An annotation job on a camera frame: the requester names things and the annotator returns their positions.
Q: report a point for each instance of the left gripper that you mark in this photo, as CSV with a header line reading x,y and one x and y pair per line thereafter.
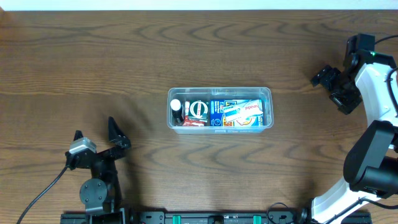
x,y
101,154

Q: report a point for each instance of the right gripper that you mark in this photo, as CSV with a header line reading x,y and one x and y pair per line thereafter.
x,y
337,84

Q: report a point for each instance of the dark bottle white cap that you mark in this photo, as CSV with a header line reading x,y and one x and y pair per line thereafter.
x,y
177,111

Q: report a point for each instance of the red Panadol box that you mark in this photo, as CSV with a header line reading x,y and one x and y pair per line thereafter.
x,y
187,121

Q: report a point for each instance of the white green Panadol box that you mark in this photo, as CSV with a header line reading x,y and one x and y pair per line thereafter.
x,y
243,110

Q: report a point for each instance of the dark green round-label box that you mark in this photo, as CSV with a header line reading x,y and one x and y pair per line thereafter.
x,y
198,110

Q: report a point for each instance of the blue white medicine box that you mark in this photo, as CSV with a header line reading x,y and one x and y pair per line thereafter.
x,y
217,117

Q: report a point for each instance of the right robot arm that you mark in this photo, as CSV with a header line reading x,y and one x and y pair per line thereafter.
x,y
369,174

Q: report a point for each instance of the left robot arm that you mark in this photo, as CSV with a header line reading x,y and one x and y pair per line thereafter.
x,y
102,193

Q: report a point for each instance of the clear plastic container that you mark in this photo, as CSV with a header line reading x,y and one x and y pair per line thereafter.
x,y
220,93

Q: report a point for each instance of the black mounting rail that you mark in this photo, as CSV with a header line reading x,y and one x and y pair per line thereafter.
x,y
279,216

